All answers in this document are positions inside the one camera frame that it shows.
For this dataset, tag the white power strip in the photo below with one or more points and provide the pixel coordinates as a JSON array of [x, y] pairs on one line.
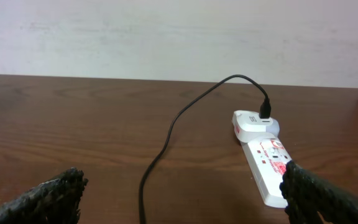
[[267, 158]]

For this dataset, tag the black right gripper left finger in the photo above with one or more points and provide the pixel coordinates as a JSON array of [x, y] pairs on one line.
[[54, 201]]

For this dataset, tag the white USB charger adapter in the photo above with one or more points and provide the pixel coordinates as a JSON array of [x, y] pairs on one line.
[[248, 126]]

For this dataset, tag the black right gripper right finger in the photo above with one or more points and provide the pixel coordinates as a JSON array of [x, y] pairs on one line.
[[314, 200]]

